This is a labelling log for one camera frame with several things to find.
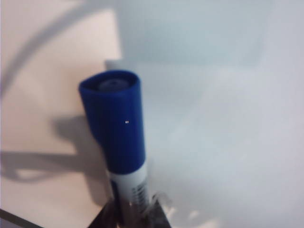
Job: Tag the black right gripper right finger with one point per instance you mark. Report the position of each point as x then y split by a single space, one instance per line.
159 213

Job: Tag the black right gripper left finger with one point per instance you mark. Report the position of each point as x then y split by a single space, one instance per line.
107 218

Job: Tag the blue whiteboard marker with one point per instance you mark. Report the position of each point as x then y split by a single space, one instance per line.
114 118

